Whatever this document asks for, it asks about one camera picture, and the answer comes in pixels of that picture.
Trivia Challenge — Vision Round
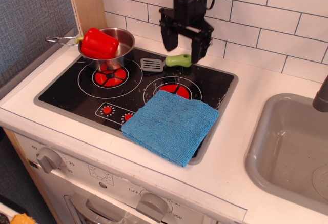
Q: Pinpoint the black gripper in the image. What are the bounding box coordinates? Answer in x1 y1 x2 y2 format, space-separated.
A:
159 0 214 64

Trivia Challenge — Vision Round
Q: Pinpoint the grey spatula green handle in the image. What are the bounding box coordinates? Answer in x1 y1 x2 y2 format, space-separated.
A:
140 54 192 72

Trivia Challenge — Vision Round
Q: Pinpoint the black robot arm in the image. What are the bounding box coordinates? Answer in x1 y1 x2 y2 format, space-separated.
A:
159 0 215 64

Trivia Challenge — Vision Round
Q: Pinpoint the small steel saucepan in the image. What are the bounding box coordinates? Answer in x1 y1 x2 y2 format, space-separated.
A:
46 28 135 71

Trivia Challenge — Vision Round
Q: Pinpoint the folded blue cloth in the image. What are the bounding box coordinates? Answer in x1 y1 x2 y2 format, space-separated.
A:
121 91 219 167

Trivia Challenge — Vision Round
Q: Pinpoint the red toy bell pepper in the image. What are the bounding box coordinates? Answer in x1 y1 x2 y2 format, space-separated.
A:
81 28 119 60

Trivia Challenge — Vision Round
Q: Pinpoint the black toy stovetop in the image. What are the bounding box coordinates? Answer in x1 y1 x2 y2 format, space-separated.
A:
34 49 238 164

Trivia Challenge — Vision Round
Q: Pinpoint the grey faucet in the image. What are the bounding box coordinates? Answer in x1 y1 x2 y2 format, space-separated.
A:
312 76 328 112

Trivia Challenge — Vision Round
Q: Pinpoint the grey plastic sink basin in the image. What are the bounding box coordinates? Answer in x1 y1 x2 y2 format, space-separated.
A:
245 93 327 215

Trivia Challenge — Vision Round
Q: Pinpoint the grey right oven knob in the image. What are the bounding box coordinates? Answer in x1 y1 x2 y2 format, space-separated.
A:
136 193 169 223

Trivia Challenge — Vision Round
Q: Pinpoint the grey oven knob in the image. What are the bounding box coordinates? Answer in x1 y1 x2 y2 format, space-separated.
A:
36 147 62 174
136 193 169 223

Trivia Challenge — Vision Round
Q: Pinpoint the grey left oven knob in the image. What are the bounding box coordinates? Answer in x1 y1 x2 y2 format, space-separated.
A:
36 147 62 174

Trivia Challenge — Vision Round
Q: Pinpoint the orange and black object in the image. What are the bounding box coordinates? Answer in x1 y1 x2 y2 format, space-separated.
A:
1 213 36 224

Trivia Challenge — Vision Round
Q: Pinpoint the wooden side post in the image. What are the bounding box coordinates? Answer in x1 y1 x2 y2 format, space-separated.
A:
71 0 107 36

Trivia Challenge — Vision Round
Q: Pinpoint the grey oven door handle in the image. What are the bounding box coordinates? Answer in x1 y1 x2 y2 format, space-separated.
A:
71 193 126 223

